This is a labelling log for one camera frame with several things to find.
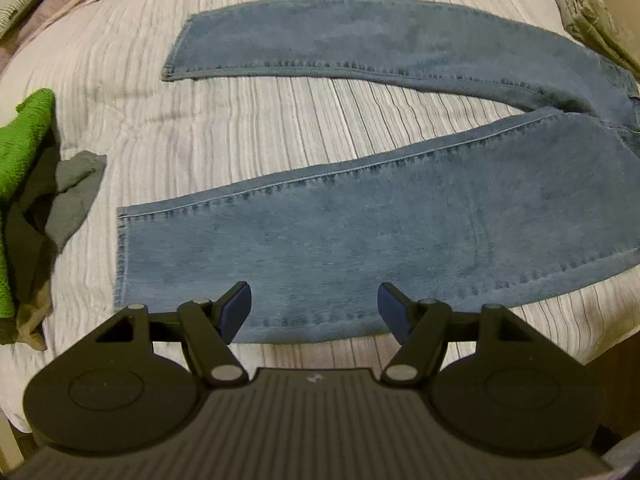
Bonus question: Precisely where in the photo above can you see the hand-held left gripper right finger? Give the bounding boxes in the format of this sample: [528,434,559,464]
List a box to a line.
[377,282,537,388]

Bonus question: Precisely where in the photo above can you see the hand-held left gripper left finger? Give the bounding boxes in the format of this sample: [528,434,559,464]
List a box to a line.
[95,281,252,388]

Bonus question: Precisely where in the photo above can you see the blue denim jeans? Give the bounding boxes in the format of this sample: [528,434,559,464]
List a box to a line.
[114,0,640,345]

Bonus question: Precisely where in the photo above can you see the striped grey bed cover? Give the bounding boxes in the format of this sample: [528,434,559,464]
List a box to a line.
[0,0,640,433]

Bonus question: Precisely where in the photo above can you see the dark grey cloth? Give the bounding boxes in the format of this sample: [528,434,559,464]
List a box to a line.
[4,132,108,311]

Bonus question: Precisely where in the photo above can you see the tan cloth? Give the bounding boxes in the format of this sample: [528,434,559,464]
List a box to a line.
[14,282,53,352]

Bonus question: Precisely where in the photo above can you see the green textured cloth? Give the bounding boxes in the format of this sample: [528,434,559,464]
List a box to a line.
[0,88,57,319]

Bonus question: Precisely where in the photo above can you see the purple pillow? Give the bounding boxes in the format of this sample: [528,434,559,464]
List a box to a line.
[0,0,141,76]

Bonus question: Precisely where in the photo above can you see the olive cloth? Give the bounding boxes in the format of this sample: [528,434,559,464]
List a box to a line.
[550,0,640,80]

